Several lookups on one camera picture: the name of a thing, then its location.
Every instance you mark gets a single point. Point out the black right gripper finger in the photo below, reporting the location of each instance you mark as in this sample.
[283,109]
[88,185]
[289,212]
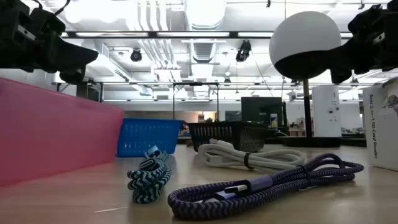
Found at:
[340,77]
[345,59]

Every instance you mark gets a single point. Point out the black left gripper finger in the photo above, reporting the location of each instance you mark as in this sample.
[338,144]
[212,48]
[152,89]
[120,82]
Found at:
[74,76]
[74,57]

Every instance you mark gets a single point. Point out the white card reader box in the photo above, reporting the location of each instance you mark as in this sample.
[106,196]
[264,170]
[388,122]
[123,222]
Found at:
[385,140]

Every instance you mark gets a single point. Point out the pink plastic bin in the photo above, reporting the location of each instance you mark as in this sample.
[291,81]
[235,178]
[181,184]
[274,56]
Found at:
[46,130]

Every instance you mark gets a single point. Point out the white pillar cabinet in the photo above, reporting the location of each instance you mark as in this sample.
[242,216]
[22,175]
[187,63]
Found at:
[326,112]

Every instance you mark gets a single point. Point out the white black globe lamp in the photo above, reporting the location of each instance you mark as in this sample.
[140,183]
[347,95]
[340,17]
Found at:
[304,34]

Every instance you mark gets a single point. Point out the blue plastic basket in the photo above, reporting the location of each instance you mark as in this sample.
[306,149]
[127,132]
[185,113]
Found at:
[140,133]

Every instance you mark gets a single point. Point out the black computer monitor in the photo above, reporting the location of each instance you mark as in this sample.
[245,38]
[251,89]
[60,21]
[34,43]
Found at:
[258,109]

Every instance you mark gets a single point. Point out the black plastic basket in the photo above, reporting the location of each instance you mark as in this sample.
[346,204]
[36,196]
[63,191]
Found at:
[217,132]

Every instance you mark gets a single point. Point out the black ceiling camera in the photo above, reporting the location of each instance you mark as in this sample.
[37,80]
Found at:
[243,51]
[136,56]

